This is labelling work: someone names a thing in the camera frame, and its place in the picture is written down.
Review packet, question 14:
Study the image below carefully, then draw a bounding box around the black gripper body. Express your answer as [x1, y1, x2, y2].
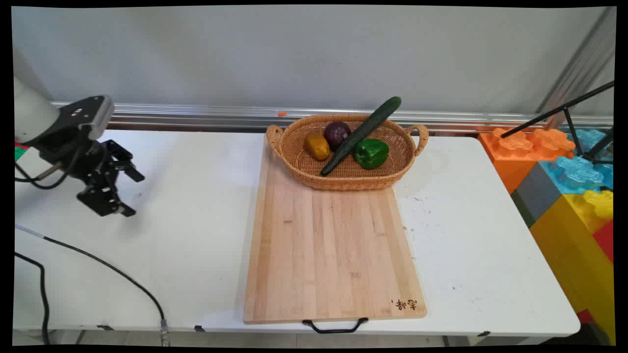
[38, 131, 107, 188]

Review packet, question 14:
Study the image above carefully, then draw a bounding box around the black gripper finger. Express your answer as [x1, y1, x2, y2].
[101, 140, 146, 183]
[76, 180, 137, 218]

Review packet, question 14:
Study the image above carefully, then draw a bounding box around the yellow bell pepper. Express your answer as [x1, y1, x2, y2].
[304, 133, 331, 162]

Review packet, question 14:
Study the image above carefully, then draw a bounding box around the purple red onion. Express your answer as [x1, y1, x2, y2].
[323, 121, 352, 151]

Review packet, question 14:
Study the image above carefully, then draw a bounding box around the woven wicker basket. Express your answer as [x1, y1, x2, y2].
[266, 114, 430, 191]

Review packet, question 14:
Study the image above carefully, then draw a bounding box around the wooden cutting board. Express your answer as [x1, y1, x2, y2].
[242, 140, 427, 335]

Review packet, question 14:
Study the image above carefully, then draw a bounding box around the dark green cucumber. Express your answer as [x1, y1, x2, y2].
[320, 96, 402, 177]

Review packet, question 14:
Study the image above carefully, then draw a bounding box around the green bell pepper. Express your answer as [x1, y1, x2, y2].
[354, 138, 390, 170]

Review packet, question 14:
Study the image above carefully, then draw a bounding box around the orange toy building block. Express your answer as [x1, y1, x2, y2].
[478, 127, 576, 195]

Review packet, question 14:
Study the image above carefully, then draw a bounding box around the grey toy building block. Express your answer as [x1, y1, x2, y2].
[510, 162, 563, 228]

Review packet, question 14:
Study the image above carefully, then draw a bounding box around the large blue toy building block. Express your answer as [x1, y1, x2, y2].
[538, 155, 614, 195]

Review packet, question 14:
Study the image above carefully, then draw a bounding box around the black tripod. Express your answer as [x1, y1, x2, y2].
[500, 80, 615, 165]

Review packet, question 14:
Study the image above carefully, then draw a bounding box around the yellow toy building block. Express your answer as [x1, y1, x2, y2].
[529, 189, 616, 345]

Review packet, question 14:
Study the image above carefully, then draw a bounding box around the small blue toy building block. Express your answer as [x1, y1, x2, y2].
[567, 128, 614, 158]

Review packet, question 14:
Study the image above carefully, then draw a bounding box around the red toy building block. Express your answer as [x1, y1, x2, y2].
[592, 220, 614, 264]

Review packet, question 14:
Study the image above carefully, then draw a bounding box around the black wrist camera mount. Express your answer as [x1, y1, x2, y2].
[29, 95, 115, 144]

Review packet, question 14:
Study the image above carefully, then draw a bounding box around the black cable with metal connector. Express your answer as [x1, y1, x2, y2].
[15, 225, 171, 347]

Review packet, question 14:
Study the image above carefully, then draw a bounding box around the aluminium rail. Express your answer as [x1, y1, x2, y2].
[51, 101, 614, 134]

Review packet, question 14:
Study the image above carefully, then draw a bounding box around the plain black cable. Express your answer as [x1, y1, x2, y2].
[15, 252, 51, 345]

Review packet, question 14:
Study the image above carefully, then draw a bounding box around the diagonal aluminium post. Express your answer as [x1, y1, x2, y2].
[536, 7, 617, 130]

